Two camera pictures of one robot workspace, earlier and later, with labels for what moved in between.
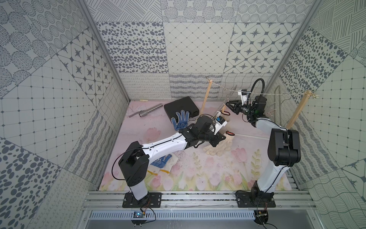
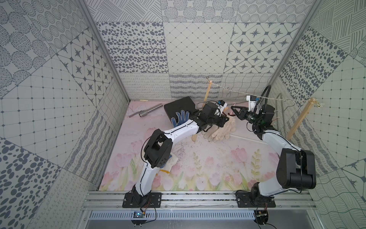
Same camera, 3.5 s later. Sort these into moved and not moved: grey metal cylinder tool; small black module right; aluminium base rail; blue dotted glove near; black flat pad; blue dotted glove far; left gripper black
Moved: left gripper black
Not moved: aluminium base rail; grey metal cylinder tool; blue dotted glove near; blue dotted glove far; black flat pad; small black module right
